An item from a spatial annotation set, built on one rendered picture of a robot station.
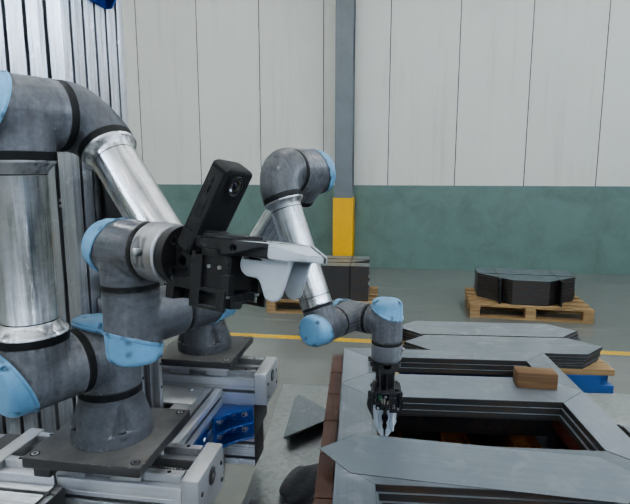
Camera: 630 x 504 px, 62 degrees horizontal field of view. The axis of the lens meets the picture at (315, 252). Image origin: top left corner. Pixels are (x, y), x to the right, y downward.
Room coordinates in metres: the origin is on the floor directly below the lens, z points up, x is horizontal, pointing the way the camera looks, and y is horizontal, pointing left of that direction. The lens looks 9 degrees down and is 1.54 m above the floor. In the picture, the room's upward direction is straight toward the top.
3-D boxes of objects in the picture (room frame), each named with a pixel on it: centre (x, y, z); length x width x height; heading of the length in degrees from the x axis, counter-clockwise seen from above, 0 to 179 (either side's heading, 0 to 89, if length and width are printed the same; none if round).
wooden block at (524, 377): (1.56, -0.69, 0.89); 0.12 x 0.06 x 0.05; 81
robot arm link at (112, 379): (0.93, 0.39, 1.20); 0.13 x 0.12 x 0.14; 146
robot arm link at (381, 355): (1.23, -0.18, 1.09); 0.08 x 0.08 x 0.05
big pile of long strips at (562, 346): (2.10, -0.75, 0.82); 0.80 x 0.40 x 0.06; 85
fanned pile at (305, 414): (1.69, 0.02, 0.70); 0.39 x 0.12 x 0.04; 175
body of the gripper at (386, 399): (1.22, -0.18, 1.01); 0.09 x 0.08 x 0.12; 175
